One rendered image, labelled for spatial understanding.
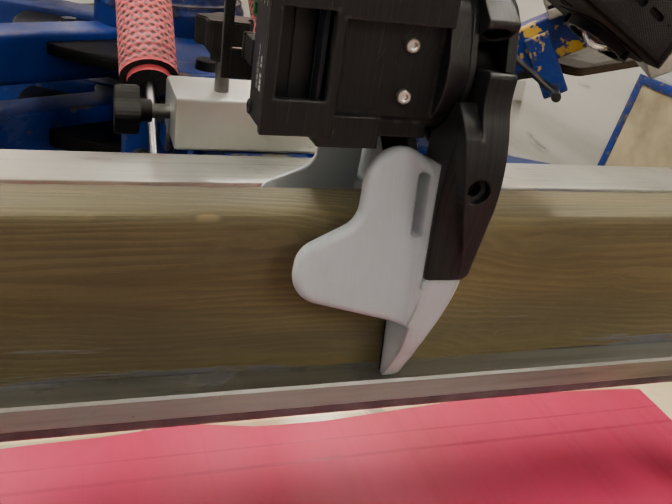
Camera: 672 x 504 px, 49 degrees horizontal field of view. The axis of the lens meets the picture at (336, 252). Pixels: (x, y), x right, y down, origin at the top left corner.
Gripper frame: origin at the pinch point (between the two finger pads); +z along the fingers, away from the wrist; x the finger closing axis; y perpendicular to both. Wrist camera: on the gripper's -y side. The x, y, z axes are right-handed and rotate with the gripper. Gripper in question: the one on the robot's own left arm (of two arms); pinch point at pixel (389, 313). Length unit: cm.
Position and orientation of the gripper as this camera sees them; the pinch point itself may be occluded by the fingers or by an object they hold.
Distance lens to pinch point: 31.2
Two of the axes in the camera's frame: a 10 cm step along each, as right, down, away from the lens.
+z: -1.4, 8.9, 4.3
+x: 3.0, 4.5, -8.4
